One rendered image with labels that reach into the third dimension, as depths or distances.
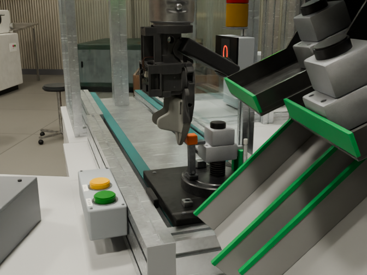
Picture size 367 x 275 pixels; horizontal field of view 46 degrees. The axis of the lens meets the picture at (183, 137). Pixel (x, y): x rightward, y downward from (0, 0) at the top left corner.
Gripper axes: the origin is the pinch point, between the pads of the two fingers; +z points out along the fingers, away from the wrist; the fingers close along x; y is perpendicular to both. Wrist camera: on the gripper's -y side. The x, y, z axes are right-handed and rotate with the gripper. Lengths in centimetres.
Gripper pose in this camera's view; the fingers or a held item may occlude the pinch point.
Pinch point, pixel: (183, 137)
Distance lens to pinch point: 79.0
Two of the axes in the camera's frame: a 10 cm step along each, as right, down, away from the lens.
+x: 3.1, 2.7, -9.1
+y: -9.5, 0.8, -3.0
